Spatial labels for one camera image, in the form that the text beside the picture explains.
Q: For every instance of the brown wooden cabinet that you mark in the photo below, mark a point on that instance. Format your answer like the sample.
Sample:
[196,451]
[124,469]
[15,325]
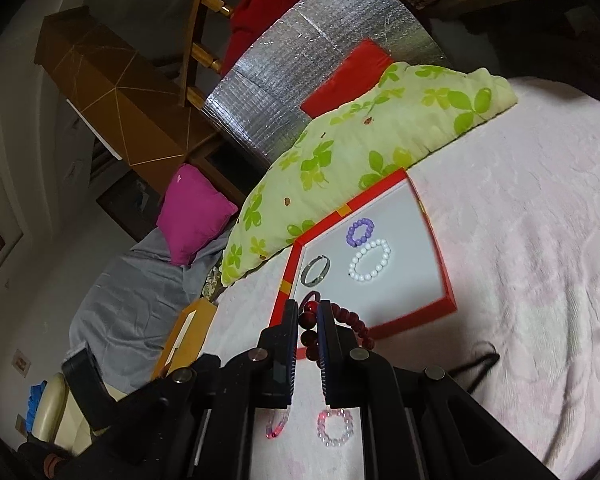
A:
[115,90]

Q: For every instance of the magenta pillow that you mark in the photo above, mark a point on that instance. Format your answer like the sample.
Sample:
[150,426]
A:
[195,215]

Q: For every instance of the orange cardboard box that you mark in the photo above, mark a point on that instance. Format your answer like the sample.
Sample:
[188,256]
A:
[202,325]

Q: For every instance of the clear pink bangle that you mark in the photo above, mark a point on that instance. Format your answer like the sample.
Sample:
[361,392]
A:
[278,430]

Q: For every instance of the dark wall picture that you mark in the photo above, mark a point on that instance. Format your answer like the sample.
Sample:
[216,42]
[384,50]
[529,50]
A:
[130,200]

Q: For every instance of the beige leather sofa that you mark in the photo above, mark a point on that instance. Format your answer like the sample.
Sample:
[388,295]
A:
[55,412]

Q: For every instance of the person's left hand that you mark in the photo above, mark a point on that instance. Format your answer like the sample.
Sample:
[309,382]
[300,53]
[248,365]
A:
[42,462]

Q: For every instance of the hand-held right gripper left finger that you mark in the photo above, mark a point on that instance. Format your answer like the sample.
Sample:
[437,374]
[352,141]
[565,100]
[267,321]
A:
[291,345]

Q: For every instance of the red cloth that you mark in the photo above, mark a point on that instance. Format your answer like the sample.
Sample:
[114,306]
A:
[265,10]

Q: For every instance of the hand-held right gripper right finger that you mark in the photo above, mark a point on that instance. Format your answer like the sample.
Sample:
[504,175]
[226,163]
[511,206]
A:
[326,350]

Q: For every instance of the small patterned cloth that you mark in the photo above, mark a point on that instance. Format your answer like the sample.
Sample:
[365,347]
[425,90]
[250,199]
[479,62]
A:
[212,282]

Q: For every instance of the blue cloth on sofa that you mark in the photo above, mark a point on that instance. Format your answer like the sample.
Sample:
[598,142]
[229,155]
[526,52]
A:
[34,402]

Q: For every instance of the pink blanket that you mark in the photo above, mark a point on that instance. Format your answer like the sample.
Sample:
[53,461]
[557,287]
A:
[530,235]

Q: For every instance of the red cushion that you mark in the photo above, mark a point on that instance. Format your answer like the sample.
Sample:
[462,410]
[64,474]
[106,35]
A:
[345,80]

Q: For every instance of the silver foil insulation sheet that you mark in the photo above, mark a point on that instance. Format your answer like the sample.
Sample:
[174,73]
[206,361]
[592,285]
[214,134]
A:
[305,60]

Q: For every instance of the silver bangle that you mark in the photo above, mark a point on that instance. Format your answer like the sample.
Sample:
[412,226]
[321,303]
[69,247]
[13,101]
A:
[328,262]

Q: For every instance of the green floral pillow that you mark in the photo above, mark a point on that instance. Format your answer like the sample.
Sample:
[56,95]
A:
[340,160]

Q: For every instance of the red cardboard box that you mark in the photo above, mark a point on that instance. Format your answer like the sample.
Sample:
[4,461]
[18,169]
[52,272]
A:
[400,270]

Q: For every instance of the grey blanket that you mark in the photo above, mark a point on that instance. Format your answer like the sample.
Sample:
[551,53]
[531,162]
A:
[130,300]

